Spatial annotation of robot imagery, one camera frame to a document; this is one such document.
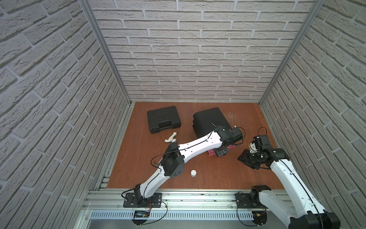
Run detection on black pink drawer cabinet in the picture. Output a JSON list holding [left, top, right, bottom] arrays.
[[193, 107, 234, 148]]

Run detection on left small circuit board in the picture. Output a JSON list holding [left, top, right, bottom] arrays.
[[132, 210, 150, 226]]

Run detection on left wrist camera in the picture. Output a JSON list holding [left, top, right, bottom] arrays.
[[229, 127, 244, 143]]

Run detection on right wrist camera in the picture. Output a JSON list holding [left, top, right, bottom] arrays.
[[249, 135, 273, 153]]

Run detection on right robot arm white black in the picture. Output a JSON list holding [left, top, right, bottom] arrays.
[[238, 135, 341, 229]]

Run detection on white plastic water tap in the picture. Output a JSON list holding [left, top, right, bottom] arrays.
[[165, 132, 177, 143]]

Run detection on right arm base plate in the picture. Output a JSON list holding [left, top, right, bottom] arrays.
[[235, 192, 265, 209]]

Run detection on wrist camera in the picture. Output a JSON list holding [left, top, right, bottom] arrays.
[[229, 127, 244, 143], [249, 135, 273, 153]]

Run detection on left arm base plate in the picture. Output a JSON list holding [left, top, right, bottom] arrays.
[[123, 192, 162, 209]]

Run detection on white paint can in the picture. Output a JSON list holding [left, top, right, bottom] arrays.
[[191, 170, 197, 177]]

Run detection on right small connector board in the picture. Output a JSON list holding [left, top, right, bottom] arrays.
[[252, 211, 267, 226]]

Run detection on black plastic tool case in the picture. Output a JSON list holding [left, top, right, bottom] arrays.
[[147, 106, 181, 134]]

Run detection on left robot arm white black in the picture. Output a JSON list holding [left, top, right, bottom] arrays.
[[121, 126, 246, 208]]

